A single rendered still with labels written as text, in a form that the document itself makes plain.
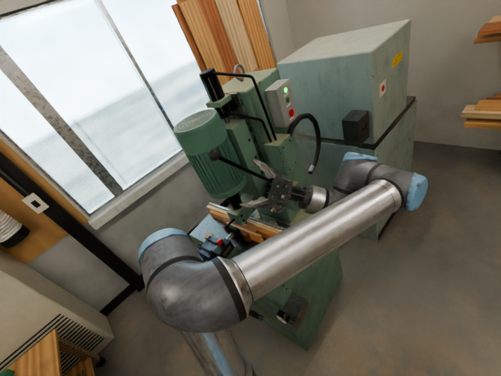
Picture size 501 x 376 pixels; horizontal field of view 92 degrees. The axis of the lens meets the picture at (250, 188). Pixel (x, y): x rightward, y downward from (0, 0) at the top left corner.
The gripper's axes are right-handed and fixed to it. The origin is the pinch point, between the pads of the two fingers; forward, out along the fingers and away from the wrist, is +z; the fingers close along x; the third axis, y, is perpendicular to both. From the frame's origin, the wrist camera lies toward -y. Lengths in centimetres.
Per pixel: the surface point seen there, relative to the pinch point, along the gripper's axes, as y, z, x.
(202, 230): -56, 17, 28
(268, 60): -167, 16, -143
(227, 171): -12.2, 7.9, -2.9
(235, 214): -29.6, 0.7, 12.8
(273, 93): -10.8, -1.3, -35.9
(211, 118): -1.4, 16.5, -17.3
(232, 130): -11.4, 10.1, -18.0
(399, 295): -82, -116, 38
